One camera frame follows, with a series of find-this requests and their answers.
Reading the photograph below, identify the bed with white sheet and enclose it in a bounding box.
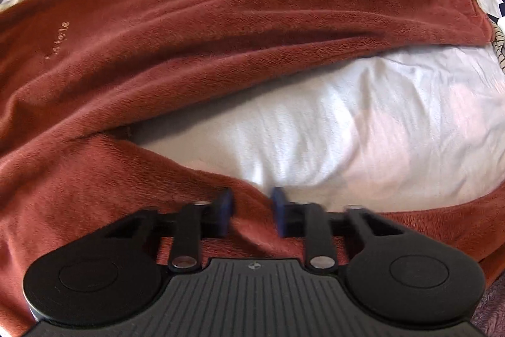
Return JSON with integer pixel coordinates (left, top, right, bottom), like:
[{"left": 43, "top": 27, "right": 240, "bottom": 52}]
[{"left": 0, "top": 0, "right": 505, "bottom": 213}]

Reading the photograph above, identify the rust fleece garment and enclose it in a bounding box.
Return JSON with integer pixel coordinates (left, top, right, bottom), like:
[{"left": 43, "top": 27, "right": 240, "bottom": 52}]
[{"left": 0, "top": 0, "right": 505, "bottom": 337}]

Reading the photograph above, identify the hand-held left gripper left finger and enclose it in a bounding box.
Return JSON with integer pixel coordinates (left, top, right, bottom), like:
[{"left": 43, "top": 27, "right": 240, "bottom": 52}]
[{"left": 100, "top": 187, "right": 236, "bottom": 273}]

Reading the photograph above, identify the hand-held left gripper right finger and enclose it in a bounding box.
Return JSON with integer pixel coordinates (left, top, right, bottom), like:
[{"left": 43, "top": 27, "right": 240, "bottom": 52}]
[{"left": 270, "top": 186, "right": 412, "bottom": 276}]

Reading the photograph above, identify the striped cloth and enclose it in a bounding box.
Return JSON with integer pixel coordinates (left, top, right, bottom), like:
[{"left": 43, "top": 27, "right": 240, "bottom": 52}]
[{"left": 488, "top": 15, "right": 505, "bottom": 74}]

